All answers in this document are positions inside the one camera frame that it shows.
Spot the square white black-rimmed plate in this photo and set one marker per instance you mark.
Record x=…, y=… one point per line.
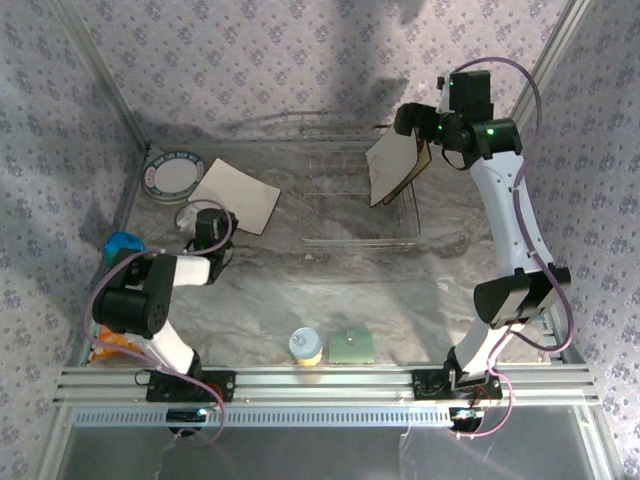
x=235, y=192
x=392, y=160

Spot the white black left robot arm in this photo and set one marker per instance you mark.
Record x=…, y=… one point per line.
x=127, y=300

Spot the blue round object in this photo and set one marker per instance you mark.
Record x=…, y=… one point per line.
x=122, y=245

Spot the black controller board with LED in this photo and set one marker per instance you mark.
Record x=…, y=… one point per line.
x=185, y=415
x=465, y=416

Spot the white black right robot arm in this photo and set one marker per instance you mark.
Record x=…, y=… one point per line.
x=505, y=210

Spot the green square pad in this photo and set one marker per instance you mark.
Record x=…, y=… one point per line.
x=350, y=347

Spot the square floral plate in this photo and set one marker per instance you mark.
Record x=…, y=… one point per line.
x=425, y=156

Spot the aluminium front frame rail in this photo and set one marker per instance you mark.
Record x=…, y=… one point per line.
x=325, y=385

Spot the orange snack bag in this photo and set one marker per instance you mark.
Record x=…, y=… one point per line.
x=107, y=350

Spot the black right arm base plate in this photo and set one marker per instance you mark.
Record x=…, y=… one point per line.
x=422, y=387

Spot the yellow can with grey lid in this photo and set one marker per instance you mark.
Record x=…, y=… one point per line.
x=306, y=345

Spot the aluminium side frame rail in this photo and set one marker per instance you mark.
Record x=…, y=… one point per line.
x=127, y=210
x=554, y=350

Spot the aluminium corner post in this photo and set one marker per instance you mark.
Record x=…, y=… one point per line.
x=104, y=75
x=555, y=50

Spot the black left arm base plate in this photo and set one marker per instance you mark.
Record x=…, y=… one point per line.
x=229, y=387

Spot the round green-rimmed white plate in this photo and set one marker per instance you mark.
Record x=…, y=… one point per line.
x=172, y=172

